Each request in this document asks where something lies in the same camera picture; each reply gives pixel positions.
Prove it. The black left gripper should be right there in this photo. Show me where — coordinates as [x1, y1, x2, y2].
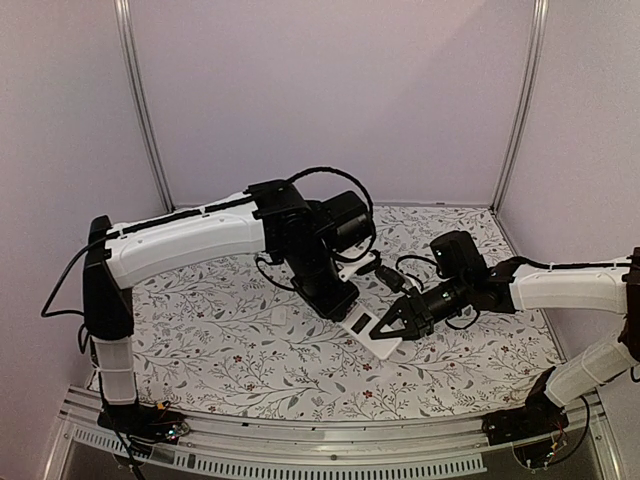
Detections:
[283, 240, 362, 324]

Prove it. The white and red remote control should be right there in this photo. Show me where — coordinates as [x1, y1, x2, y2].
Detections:
[340, 304, 402, 360]

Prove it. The white battery cover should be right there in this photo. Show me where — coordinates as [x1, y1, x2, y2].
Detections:
[271, 307, 288, 326]

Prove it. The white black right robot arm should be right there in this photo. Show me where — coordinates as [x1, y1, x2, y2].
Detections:
[370, 231, 639, 436]

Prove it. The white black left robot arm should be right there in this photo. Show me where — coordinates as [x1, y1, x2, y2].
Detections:
[83, 179, 375, 434]

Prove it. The floral patterned table mat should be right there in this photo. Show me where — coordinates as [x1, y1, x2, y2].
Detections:
[87, 202, 566, 420]

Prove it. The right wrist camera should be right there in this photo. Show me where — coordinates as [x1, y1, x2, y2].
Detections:
[375, 265, 406, 293]

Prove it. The aluminium front rail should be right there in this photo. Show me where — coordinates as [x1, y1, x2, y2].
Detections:
[43, 387, 625, 479]

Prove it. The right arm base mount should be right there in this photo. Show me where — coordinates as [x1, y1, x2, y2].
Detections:
[481, 367, 569, 446]

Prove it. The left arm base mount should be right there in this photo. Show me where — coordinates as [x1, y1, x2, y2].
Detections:
[97, 400, 190, 444]

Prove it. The right aluminium frame post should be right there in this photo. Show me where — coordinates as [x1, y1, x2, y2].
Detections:
[490, 0, 549, 214]

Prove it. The aluminium frame post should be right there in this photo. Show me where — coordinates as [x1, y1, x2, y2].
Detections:
[113, 0, 175, 212]
[490, 0, 549, 214]

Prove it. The left aluminium frame post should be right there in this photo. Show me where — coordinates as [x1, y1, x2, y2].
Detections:
[113, 0, 175, 212]

